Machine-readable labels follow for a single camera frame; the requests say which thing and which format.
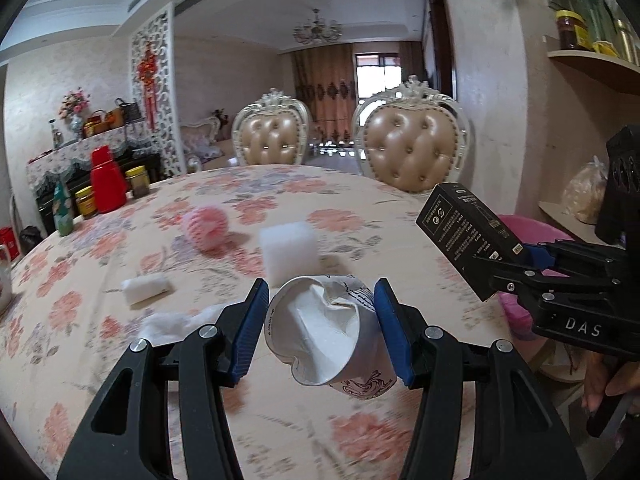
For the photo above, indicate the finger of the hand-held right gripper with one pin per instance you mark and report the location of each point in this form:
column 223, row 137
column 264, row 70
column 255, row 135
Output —
column 537, row 255
column 530, row 285

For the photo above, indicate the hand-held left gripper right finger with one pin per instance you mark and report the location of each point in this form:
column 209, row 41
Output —
column 390, row 330

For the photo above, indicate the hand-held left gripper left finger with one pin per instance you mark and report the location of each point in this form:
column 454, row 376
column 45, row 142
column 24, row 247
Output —
column 250, row 330

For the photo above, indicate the pink trash bin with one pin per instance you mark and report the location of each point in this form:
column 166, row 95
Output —
column 542, row 232

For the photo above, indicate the crushed white paper cup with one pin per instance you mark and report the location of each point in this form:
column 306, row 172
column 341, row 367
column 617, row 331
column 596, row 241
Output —
column 325, row 340

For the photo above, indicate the small black carton box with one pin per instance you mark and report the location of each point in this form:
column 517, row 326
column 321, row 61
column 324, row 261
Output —
column 460, row 230

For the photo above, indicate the small pink foam fruit net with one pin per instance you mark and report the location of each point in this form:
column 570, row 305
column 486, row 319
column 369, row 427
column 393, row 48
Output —
column 205, row 230

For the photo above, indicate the person's right hand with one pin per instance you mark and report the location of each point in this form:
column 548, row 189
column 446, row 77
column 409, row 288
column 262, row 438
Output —
column 597, row 380

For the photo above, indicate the clear plastic food bag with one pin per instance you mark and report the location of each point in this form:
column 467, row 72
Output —
column 585, row 192

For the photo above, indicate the crumpled white tissue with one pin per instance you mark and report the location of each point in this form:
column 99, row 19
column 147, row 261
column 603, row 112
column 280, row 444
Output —
column 170, row 322

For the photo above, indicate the white foam block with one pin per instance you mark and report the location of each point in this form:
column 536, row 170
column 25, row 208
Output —
column 290, row 252

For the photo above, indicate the white sponge piece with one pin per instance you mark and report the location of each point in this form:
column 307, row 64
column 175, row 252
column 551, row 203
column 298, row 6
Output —
column 145, row 289

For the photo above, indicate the cream tufted dining chair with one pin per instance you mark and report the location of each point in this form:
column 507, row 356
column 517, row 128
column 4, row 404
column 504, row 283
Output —
column 272, row 135
column 410, row 145

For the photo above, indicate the tall yellow-lid jar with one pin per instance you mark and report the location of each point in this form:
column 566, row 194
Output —
column 136, row 182

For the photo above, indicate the black upright piano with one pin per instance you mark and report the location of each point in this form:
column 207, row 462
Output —
column 150, row 165

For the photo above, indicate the cream ornate sofa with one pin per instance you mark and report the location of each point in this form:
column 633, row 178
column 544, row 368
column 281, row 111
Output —
column 200, row 140

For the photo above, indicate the red thermos jug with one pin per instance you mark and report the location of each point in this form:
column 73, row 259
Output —
column 107, row 180

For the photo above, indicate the small yellow-lid jar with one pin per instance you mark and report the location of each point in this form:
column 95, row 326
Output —
column 85, row 204

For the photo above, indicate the green glass bottle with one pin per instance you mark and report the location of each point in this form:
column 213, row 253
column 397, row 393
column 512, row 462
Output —
column 63, row 210

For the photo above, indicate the dark jar with yellow label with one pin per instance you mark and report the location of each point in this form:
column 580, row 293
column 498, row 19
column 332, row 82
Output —
column 572, row 30

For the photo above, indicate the gold metal bottle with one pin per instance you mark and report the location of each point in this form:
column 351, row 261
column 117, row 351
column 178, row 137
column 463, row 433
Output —
column 627, row 40

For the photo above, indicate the balcony glass door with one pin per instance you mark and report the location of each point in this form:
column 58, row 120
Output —
column 377, row 75

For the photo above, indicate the white floral teapot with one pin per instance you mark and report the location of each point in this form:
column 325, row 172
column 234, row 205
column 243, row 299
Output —
column 4, row 285

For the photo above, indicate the black handbag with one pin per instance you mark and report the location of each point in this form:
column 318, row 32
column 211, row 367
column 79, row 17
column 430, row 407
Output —
column 127, row 111

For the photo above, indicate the brown patterned curtain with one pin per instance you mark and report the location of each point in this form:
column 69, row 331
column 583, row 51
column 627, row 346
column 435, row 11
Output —
column 325, row 85

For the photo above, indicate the red gift box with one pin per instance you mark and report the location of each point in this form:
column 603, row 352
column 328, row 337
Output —
column 92, row 127

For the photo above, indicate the lace floral piano cover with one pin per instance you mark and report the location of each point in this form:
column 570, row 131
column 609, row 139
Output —
column 60, row 157

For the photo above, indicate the white lattice room divider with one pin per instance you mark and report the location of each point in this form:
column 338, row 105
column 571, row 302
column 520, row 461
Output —
column 167, row 85

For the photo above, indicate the vase with pink flowers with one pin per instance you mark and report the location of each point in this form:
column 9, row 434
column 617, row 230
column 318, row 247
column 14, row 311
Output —
column 75, row 105

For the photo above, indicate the ceiling chandelier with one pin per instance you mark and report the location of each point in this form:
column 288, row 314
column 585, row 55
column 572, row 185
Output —
column 317, row 30

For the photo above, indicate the wooden wall shelf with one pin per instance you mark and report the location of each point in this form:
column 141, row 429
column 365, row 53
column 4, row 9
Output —
column 590, row 67

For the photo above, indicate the dark wooden door frame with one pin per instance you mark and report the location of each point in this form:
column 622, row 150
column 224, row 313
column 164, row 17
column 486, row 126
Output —
column 442, row 35

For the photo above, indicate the red knot wall ornament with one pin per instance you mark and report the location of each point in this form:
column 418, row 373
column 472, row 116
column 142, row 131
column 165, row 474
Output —
column 147, row 67

